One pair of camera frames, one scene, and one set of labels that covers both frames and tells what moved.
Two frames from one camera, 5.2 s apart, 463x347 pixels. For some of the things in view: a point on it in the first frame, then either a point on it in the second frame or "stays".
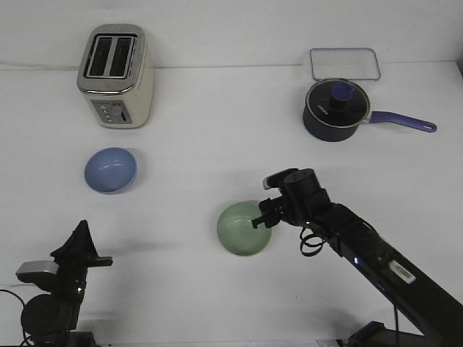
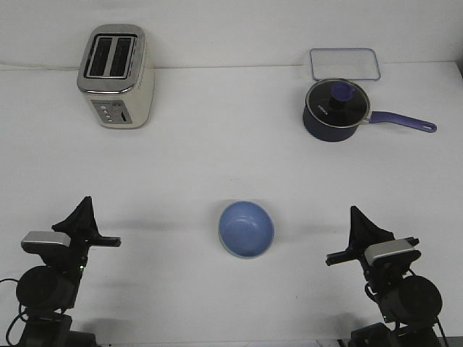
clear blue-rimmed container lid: [359, 63] stays
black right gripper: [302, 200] -> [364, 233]
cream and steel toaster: [114, 76] stays
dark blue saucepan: [333, 119] stays
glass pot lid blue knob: [338, 103] stays
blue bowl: [111, 170] -> [246, 229]
